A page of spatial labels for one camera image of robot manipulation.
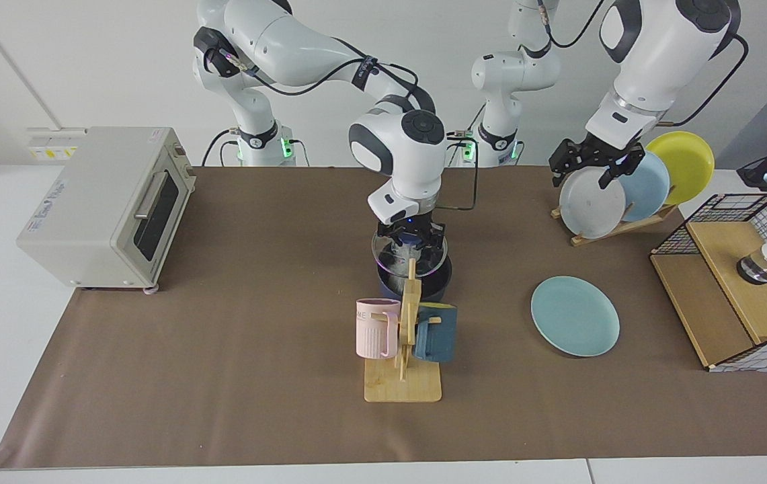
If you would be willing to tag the glass lid with blue knob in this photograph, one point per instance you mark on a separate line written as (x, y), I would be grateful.
(383, 259)

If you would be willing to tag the white plate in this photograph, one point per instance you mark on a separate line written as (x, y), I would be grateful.
(591, 208)

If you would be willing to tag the light blue plate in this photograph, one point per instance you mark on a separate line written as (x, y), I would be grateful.
(651, 191)

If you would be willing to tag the wooden plate rack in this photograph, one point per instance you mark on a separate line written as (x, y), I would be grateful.
(615, 230)

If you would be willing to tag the yellow plate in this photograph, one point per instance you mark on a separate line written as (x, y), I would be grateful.
(689, 165)

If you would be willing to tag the teal plate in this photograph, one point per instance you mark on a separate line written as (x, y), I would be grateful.
(575, 316)

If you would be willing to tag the dark blue cup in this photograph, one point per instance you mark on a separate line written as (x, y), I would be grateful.
(440, 336)

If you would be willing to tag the pink ribbed cup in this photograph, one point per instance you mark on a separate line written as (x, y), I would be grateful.
(370, 336)

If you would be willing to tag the wooden cup stand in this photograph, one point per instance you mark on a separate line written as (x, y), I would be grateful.
(402, 386)

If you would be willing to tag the brown table cloth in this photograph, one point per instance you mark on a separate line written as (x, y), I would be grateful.
(222, 370)

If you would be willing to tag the pale toaster oven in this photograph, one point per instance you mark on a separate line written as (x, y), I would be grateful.
(87, 222)

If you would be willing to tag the white wall socket strip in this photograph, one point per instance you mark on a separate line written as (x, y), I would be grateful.
(47, 151)

